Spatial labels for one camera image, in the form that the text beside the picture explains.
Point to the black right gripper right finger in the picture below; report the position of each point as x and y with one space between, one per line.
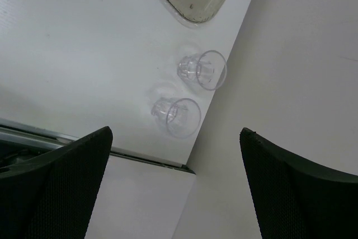
294 197

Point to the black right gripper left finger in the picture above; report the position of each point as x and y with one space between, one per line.
53 195

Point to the clear plastic cup near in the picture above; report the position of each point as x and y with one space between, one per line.
178 117

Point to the aluminium table edge rail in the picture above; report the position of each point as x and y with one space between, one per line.
18 145

